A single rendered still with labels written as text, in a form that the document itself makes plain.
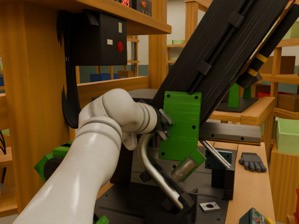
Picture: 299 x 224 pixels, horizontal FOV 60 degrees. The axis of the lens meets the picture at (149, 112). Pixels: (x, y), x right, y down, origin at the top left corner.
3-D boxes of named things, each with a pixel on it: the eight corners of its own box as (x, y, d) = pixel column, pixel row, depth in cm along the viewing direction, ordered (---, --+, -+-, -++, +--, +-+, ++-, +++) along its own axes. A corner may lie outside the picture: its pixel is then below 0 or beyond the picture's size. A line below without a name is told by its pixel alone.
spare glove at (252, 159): (236, 155, 130) (236, 150, 129) (258, 157, 128) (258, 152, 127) (240, 171, 111) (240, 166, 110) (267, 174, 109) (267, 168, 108)
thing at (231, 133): (259, 134, 96) (260, 126, 95) (260, 146, 81) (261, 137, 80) (159, 124, 110) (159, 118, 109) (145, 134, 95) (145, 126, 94)
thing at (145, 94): (176, 162, 121) (177, 90, 115) (153, 192, 93) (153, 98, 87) (140, 157, 128) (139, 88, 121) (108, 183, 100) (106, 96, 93)
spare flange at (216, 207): (214, 203, 86) (214, 201, 85) (220, 210, 82) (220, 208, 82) (199, 206, 85) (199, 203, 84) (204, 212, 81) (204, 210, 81)
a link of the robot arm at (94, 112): (79, 104, 51) (55, 145, 39) (115, 82, 49) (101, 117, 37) (101, 130, 54) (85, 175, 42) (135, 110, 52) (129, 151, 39)
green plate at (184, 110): (200, 161, 83) (205, 96, 84) (195, 163, 75) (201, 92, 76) (166, 156, 87) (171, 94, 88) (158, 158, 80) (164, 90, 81)
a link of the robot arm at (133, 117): (147, 93, 59) (115, 111, 61) (115, 79, 44) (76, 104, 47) (160, 120, 57) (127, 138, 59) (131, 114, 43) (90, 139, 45)
